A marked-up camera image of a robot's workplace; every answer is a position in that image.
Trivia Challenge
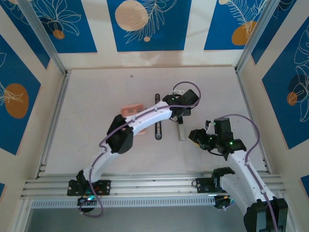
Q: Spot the white stapler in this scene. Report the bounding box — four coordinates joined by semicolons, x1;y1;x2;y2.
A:
178;122;187;142

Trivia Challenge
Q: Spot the black stapler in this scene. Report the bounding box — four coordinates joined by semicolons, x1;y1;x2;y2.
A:
154;93;164;140

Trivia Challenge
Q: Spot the pink plastic tray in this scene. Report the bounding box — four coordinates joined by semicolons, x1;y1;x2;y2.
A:
121;103;147;136

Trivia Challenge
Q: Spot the black controller board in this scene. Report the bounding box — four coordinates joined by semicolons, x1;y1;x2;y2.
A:
76;192;99;215
213;193;239;211

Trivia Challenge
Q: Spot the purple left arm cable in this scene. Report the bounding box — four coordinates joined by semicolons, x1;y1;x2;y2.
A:
79;81;202;218

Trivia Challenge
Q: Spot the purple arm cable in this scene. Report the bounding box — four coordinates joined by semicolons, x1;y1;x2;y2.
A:
222;114;278;232
79;81;202;218

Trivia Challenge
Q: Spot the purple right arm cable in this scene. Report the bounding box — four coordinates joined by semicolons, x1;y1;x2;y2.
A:
222;114;278;232

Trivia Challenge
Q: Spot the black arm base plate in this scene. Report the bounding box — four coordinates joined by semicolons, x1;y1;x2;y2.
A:
195;177;219;194
67;180;112;197

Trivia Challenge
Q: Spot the aluminium table edge rail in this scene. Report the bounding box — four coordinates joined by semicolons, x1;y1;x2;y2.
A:
236;70;269;173
35;71;72;181

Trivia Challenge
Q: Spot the aluminium mounting rail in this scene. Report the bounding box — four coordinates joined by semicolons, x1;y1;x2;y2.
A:
20;171;287;200

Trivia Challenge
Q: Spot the grey slotted cable duct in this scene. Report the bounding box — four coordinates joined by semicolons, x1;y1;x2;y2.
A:
30;196;216;209

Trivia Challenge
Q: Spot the aluminium frame post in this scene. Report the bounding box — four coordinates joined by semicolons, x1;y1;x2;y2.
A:
17;0;69;76
234;0;282;73

